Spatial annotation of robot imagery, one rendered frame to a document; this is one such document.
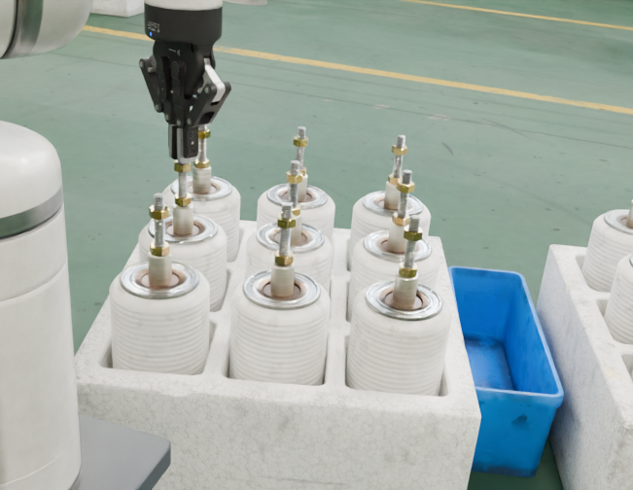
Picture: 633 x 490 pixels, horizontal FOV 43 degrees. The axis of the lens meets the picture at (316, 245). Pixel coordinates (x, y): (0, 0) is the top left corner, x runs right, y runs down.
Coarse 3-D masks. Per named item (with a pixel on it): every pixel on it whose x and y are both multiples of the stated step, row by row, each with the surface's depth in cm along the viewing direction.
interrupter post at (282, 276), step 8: (272, 264) 76; (272, 272) 76; (280, 272) 75; (288, 272) 75; (272, 280) 76; (280, 280) 76; (288, 280) 76; (272, 288) 77; (280, 288) 76; (288, 288) 76; (280, 296) 76
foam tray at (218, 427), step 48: (240, 240) 107; (336, 240) 105; (432, 240) 107; (336, 288) 93; (96, 336) 81; (336, 336) 84; (96, 384) 74; (144, 384) 74; (192, 384) 75; (240, 384) 75; (288, 384) 76; (336, 384) 76; (192, 432) 76; (240, 432) 75; (288, 432) 75; (336, 432) 75; (384, 432) 75; (432, 432) 74; (192, 480) 78; (240, 480) 78; (288, 480) 78; (336, 480) 78; (384, 480) 77; (432, 480) 77
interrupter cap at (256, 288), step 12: (252, 276) 79; (264, 276) 79; (300, 276) 80; (252, 288) 77; (264, 288) 78; (300, 288) 78; (312, 288) 78; (252, 300) 75; (264, 300) 75; (276, 300) 75; (288, 300) 75; (300, 300) 75; (312, 300) 75
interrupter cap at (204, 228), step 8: (200, 216) 91; (152, 224) 88; (168, 224) 89; (200, 224) 89; (208, 224) 89; (216, 224) 89; (152, 232) 86; (168, 232) 87; (192, 232) 87; (200, 232) 87; (208, 232) 87; (216, 232) 87; (168, 240) 84; (176, 240) 85; (184, 240) 85; (192, 240) 85; (200, 240) 85
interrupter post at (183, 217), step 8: (176, 208) 86; (184, 208) 86; (192, 208) 86; (176, 216) 86; (184, 216) 86; (192, 216) 87; (176, 224) 87; (184, 224) 86; (192, 224) 87; (176, 232) 87; (184, 232) 87
